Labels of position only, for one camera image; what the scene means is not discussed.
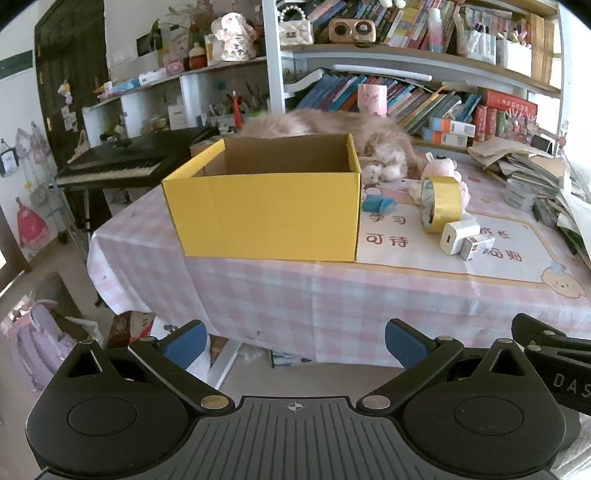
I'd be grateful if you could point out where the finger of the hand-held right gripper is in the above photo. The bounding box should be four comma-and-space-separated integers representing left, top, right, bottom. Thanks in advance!
512, 313, 591, 354

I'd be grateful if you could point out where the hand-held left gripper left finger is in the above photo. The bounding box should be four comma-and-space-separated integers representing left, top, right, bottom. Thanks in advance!
55, 320, 235, 415

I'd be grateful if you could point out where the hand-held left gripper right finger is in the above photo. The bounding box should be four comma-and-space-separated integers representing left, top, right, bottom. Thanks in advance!
356, 318, 539, 414

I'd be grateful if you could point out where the small white red box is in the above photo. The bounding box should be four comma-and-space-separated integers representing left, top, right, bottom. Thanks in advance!
459, 233, 497, 262

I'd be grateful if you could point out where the white charger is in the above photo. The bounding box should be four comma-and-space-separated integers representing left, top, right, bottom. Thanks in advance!
441, 219, 482, 256

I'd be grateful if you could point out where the gold tape roll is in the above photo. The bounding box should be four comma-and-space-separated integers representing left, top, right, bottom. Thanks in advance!
419, 174, 465, 234

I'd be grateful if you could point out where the yellow cardboard box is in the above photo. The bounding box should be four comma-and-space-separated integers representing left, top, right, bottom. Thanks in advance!
161, 133, 363, 264

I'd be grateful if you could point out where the pink plush pig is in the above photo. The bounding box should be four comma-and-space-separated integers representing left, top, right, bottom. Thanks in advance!
418, 154, 472, 213

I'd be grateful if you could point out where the printed desk mat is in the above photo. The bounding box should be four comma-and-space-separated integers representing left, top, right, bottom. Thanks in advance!
355, 157, 583, 289

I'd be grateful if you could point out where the grey tin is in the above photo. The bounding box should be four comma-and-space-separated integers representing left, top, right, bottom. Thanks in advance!
503, 178, 536, 213

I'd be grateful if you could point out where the small blue plastic holder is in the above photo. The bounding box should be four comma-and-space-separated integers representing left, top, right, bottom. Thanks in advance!
361, 194, 397, 213

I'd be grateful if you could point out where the purple backpack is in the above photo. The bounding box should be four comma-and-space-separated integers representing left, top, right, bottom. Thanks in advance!
0, 300, 79, 393

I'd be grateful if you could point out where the pile of papers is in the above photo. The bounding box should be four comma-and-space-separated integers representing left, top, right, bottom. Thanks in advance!
466, 136, 591, 268

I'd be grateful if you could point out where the black keyboard stand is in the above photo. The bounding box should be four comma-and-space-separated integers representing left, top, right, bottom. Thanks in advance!
55, 185, 114, 245

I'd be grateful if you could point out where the black keyboard piano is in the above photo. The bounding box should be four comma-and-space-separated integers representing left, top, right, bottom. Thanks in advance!
54, 126, 222, 190

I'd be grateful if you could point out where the orange white box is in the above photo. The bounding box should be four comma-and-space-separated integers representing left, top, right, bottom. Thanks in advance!
422, 130, 472, 146
429, 117, 476, 137

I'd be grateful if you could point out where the red book set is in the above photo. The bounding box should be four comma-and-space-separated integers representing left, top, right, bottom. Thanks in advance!
475, 89, 539, 141

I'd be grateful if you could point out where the pen holder with pens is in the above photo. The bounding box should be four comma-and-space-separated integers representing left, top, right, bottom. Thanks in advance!
208, 99, 269, 130

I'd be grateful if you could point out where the fluffy ginger cat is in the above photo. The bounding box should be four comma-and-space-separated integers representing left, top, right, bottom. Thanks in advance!
238, 108, 428, 183

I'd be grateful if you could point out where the leaning row of blue books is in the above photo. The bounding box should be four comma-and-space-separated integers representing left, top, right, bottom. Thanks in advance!
295, 74, 483, 137

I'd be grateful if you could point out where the pink cylinder cup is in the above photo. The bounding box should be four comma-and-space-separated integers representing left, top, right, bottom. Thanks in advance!
358, 84, 387, 117

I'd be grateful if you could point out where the white low shelf unit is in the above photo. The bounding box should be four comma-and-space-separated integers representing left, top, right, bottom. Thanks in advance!
82, 55, 269, 148

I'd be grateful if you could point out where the white storage container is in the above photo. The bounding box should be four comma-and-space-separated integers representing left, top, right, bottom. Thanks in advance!
457, 28, 497, 65
501, 39, 532, 75

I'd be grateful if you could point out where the red round jar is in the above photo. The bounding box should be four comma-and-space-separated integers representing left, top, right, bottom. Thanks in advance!
188, 42, 208, 71

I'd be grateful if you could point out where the large white wooden bookshelf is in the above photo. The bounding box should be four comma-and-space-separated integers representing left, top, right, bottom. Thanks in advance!
263, 0, 566, 153

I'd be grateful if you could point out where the dark door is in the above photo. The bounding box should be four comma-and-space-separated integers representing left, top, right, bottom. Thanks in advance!
34, 0, 109, 158

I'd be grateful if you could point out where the white doll figurine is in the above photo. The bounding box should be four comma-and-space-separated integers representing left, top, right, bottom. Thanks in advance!
212, 13, 257, 62

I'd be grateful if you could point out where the wooden retro speaker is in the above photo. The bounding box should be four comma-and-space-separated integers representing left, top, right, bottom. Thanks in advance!
329, 17, 378, 44

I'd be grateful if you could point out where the long row of colourful books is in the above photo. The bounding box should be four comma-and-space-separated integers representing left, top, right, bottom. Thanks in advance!
307, 0, 462, 51

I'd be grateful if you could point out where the dried flower bouquet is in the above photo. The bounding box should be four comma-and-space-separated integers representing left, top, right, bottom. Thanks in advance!
157, 4, 218, 38

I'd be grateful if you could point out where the white pearl handbag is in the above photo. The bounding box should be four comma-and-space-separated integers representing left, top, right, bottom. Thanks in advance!
277, 4, 315, 47

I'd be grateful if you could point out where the pink dress wall decoration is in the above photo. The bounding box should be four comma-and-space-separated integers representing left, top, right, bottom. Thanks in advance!
16, 196, 49, 250

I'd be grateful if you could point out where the black picture frame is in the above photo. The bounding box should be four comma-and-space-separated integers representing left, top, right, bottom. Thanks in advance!
136, 30, 162, 56

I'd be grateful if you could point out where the dark green wall sign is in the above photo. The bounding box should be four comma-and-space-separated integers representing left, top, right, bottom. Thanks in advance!
0, 51, 34, 77

